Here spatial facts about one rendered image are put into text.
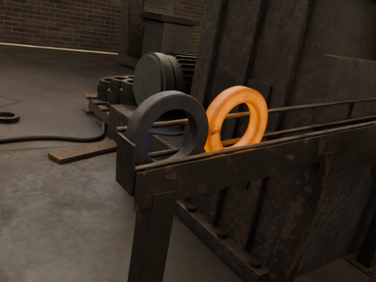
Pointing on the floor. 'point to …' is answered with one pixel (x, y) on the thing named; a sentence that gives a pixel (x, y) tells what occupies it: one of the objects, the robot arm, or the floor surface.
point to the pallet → (110, 96)
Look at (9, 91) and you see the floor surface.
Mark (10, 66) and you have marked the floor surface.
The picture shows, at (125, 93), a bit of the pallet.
